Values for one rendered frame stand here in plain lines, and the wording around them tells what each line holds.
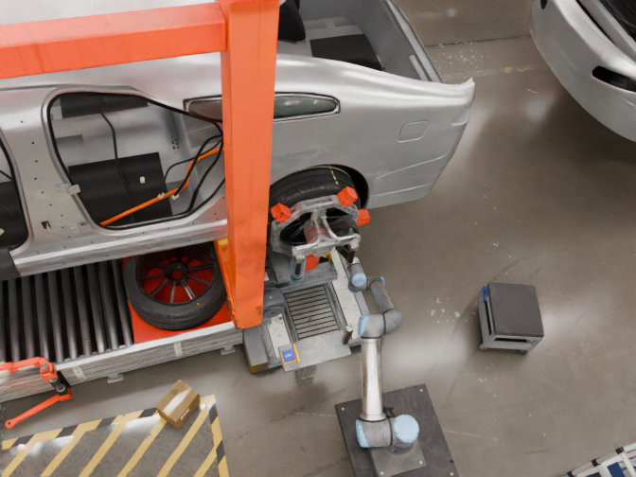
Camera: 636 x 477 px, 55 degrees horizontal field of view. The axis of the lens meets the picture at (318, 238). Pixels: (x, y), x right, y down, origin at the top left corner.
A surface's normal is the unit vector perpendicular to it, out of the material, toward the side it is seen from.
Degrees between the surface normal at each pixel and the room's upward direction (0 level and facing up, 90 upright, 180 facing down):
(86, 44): 90
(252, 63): 90
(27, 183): 86
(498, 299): 0
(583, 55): 84
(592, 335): 0
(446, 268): 0
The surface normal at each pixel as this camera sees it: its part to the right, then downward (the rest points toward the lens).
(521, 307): 0.10, -0.54
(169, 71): 0.32, -0.08
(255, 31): 0.30, 0.81
